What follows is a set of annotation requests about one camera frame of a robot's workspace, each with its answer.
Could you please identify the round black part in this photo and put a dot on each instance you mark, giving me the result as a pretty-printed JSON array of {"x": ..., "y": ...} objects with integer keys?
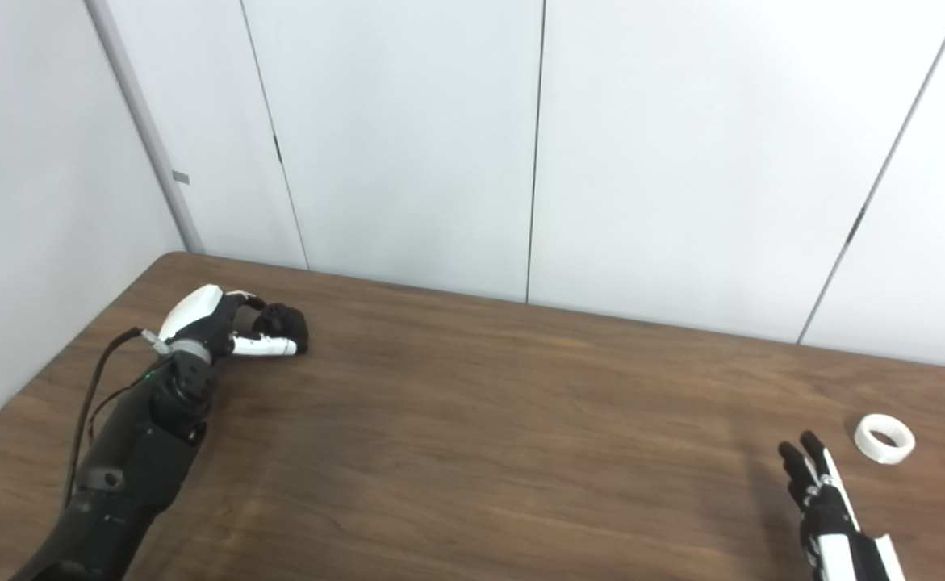
[{"x": 282, "y": 321}]

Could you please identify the gray wall corner post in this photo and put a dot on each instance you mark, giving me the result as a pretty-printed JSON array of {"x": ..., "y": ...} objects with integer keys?
[{"x": 145, "y": 121}]

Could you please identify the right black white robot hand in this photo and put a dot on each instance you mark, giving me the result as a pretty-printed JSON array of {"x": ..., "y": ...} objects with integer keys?
[{"x": 831, "y": 524}]

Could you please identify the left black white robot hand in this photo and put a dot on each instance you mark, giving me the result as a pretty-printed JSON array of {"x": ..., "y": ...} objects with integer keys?
[{"x": 198, "y": 311}]

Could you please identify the small gray post tag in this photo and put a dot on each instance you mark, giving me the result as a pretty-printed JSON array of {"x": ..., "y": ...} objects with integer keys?
[{"x": 181, "y": 177}]

